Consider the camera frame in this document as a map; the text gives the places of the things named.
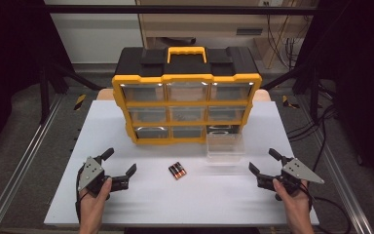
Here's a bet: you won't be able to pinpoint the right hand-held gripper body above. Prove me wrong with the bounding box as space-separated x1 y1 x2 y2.
256 156 325 202

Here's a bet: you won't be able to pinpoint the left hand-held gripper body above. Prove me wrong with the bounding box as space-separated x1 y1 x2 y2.
77 155 131 199

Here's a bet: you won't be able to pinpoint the clear plastic drawer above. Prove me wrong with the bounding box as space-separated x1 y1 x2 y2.
205 133 246 165

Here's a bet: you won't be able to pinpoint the pack of black orange batteries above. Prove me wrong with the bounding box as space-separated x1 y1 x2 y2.
168 161 188 180

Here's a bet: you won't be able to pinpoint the yellow black drawer organizer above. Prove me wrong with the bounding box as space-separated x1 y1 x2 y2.
111 45 263 146

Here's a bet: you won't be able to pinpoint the person's right hand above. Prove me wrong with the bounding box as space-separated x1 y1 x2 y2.
272 177 312 223

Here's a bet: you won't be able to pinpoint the person's left hand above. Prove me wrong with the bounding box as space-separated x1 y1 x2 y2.
79 176 113 225

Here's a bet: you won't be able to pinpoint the black yellow hazard tape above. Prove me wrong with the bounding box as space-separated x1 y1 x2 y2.
281 95 301 110
73 94 88 111

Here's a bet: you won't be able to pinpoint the black metal stand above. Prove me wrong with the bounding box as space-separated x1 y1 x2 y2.
261 61 325 123
38 59 105 125

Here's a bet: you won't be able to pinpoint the black curtain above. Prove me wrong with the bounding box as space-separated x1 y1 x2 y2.
0 0 76 164
293 0 374 189

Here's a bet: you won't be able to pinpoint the light wooden cabinet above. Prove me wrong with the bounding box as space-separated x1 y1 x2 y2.
135 0 319 70

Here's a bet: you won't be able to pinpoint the black metal crossbar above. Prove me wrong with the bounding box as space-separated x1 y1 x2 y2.
44 4 320 15

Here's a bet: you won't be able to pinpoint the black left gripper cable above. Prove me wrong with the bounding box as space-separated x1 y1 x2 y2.
74 169 91 225

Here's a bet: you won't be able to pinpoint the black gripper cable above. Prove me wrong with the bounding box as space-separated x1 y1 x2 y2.
300 180 353 234
74 169 91 225

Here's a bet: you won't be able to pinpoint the aluminium frame rail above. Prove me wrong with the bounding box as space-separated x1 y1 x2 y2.
0 94 64 234
295 96 374 234

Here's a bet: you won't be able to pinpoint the black floor cables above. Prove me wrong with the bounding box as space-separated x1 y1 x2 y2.
285 81 340 174

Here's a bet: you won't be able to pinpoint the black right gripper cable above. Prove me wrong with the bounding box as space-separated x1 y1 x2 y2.
300 180 353 234

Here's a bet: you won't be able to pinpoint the hanging cable bundle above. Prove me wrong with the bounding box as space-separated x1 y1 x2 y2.
265 14 306 70

